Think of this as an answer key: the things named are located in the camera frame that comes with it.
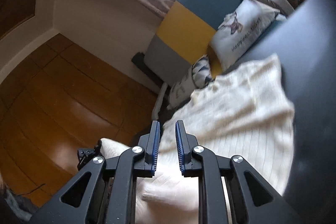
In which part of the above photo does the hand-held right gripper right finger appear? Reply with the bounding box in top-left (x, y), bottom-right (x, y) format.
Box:
top-left (175, 120), bottom-right (300, 224)

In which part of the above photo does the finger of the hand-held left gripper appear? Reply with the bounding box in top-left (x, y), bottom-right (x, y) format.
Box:
top-left (77, 140), bottom-right (103, 170)

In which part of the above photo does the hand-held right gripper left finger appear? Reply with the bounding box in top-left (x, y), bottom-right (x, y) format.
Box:
top-left (30, 120), bottom-right (160, 224)

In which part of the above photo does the white knit sweater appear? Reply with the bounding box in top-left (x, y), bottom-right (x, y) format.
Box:
top-left (100, 53), bottom-right (294, 224)

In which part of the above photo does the triangle pattern pillow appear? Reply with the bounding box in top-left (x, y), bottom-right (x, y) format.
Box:
top-left (168, 55), bottom-right (213, 109)

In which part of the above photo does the black upright board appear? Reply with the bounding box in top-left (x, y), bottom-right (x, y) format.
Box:
top-left (131, 53), bottom-right (164, 88)

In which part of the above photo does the grey yellow blue sofa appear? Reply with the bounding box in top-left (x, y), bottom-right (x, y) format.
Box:
top-left (146, 0), bottom-right (293, 119)

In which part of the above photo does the deer print pillow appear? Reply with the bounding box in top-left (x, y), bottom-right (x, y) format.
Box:
top-left (209, 0), bottom-right (281, 71)

